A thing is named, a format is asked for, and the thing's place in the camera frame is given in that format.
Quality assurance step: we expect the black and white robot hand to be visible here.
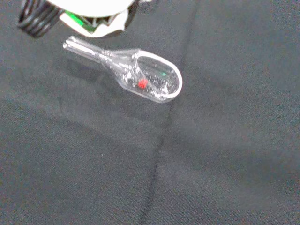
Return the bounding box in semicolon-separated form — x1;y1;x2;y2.
17;0;152;38

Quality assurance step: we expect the clear glass weighing funnel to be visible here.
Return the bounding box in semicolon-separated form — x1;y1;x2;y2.
62;36;183;104

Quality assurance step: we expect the black bench cloth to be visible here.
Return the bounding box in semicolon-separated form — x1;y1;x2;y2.
0;0;300;225

